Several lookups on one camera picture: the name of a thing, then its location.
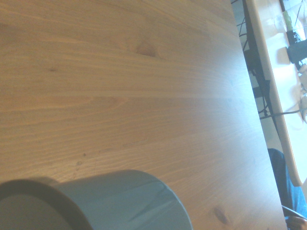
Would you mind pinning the teal enamel mug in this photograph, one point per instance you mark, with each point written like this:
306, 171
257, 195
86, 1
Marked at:
124, 201

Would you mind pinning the light wooden side table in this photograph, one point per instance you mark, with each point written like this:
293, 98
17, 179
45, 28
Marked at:
275, 72

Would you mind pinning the blue clothed person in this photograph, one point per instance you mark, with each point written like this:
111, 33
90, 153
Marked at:
285, 187

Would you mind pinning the black frame under table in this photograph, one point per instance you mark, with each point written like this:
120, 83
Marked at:
254, 60

